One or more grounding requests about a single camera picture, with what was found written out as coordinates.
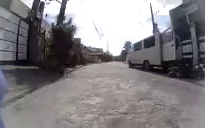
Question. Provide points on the distant low buildings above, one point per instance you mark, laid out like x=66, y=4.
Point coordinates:
x=93, y=51

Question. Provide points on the thin utility pole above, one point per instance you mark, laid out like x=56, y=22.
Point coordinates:
x=153, y=20

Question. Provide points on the building with gate pillars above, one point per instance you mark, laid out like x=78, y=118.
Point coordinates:
x=195, y=36

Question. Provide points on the grey concrete road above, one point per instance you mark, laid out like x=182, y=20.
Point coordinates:
x=113, y=100

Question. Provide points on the raised grey concrete pavement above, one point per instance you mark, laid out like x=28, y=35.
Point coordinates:
x=26, y=80

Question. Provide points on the white panel fence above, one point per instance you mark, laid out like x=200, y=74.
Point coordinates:
x=5, y=36

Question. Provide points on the white van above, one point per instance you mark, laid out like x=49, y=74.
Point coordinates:
x=150, y=51

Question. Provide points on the dark bushes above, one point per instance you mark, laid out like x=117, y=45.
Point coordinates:
x=61, y=48

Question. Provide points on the dark pole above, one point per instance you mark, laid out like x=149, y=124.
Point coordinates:
x=34, y=33

